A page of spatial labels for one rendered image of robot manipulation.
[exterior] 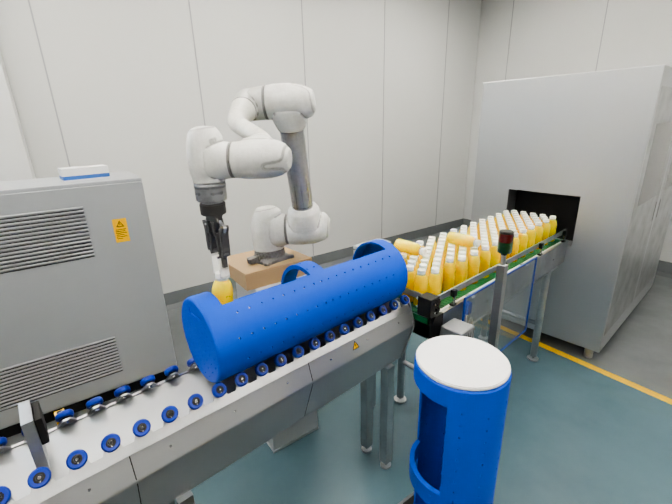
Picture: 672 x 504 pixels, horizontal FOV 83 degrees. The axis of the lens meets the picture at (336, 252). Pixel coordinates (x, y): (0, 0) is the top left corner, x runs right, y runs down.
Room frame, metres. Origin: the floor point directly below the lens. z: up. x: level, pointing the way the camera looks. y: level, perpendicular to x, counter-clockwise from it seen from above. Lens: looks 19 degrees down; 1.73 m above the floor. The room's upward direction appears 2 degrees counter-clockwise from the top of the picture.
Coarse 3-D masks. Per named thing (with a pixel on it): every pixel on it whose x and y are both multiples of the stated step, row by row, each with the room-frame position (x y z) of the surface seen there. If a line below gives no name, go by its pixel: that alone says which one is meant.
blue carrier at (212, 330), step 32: (384, 256) 1.49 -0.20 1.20; (288, 288) 1.18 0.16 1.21; (320, 288) 1.23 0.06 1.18; (352, 288) 1.31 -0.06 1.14; (384, 288) 1.41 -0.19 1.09; (192, 320) 1.07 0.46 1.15; (224, 320) 1.00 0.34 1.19; (256, 320) 1.05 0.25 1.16; (288, 320) 1.11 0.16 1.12; (320, 320) 1.19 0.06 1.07; (192, 352) 1.11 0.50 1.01; (224, 352) 0.95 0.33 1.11; (256, 352) 1.02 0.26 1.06
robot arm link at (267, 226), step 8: (256, 208) 1.85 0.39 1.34; (264, 208) 1.81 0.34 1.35; (272, 208) 1.82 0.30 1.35; (256, 216) 1.80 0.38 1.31; (264, 216) 1.78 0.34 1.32; (272, 216) 1.79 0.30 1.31; (280, 216) 1.81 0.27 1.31; (256, 224) 1.78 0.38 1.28; (264, 224) 1.77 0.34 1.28; (272, 224) 1.78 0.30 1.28; (280, 224) 1.78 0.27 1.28; (256, 232) 1.78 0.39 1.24; (264, 232) 1.77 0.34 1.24; (272, 232) 1.77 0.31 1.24; (280, 232) 1.77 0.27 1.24; (256, 240) 1.78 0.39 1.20; (264, 240) 1.77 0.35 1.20; (272, 240) 1.77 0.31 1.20; (280, 240) 1.77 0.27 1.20; (256, 248) 1.79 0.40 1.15; (264, 248) 1.77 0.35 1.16; (272, 248) 1.78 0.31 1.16; (280, 248) 1.81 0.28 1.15
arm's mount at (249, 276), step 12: (252, 252) 1.99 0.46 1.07; (288, 252) 1.95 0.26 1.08; (228, 264) 1.80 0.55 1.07; (240, 264) 1.78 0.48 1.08; (252, 264) 1.77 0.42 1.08; (276, 264) 1.75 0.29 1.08; (288, 264) 1.75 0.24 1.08; (240, 276) 1.67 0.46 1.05; (252, 276) 1.64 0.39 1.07; (264, 276) 1.67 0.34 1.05; (276, 276) 1.71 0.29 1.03; (252, 288) 1.64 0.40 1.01
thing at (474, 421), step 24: (432, 384) 0.91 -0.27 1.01; (504, 384) 0.89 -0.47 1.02; (432, 408) 1.12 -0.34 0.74; (456, 408) 0.86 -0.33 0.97; (480, 408) 0.85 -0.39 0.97; (504, 408) 0.89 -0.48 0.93; (432, 432) 1.12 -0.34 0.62; (456, 432) 0.86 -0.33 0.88; (480, 432) 0.85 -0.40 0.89; (432, 456) 1.13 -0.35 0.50; (456, 456) 0.86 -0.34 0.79; (480, 456) 0.86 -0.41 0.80; (432, 480) 1.13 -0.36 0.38; (456, 480) 0.86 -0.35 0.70; (480, 480) 0.86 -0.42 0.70
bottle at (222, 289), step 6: (216, 282) 1.10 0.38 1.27; (222, 282) 1.10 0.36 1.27; (228, 282) 1.11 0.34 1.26; (216, 288) 1.09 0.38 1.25; (222, 288) 1.09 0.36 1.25; (228, 288) 1.10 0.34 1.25; (216, 294) 1.08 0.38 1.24; (222, 294) 1.08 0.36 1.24; (228, 294) 1.09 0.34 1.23; (222, 300) 1.08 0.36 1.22; (228, 300) 1.09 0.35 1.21
